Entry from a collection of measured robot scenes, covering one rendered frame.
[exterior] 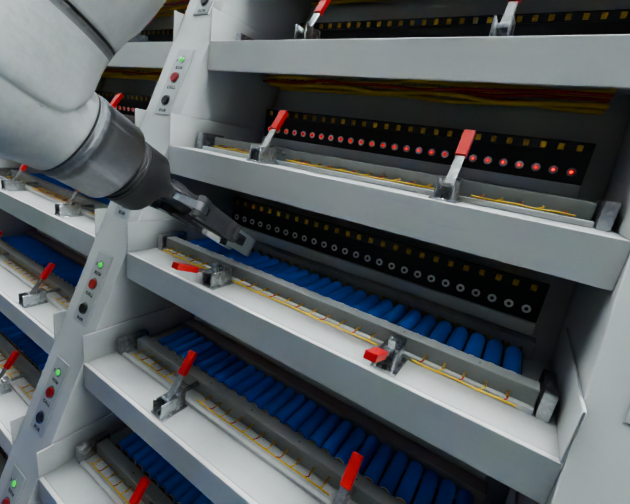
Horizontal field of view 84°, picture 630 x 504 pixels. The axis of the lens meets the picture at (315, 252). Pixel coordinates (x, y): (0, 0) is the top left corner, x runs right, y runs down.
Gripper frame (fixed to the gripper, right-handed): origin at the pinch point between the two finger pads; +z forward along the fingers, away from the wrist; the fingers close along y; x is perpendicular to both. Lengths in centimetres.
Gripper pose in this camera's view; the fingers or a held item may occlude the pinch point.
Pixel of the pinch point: (230, 237)
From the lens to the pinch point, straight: 56.3
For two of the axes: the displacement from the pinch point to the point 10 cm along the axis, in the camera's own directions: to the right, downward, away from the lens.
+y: -8.3, -2.8, 4.8
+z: 3.8, 3.5, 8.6
